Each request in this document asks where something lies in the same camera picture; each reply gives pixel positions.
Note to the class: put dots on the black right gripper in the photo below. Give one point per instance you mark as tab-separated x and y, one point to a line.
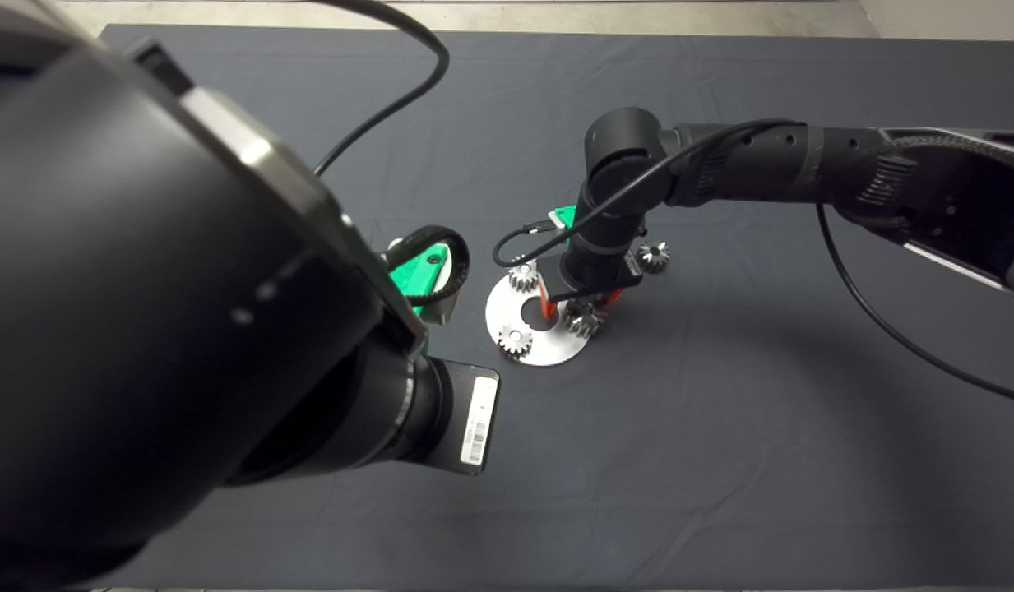
593	286

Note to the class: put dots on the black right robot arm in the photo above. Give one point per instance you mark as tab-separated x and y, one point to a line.
761	164

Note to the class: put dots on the round metal plate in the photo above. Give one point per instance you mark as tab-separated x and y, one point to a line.
548	349

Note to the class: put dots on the green left wrist camera mount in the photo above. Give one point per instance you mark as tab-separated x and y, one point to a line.
416	271

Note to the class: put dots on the green right wrist camera mount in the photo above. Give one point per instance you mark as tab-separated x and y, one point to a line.
562	216

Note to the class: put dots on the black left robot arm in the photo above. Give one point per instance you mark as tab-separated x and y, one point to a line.
145	329

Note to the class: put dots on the larger steel gear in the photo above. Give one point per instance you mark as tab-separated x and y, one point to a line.
585	323

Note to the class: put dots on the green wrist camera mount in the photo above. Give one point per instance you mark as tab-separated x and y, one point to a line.
416	271
562	216

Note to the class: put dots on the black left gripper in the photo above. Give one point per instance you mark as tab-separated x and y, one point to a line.
474	427

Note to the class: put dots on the dark grey table cloth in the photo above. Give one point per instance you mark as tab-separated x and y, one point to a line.
720	493

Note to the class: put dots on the small dark steel gear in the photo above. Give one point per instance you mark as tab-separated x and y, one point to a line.
655	256

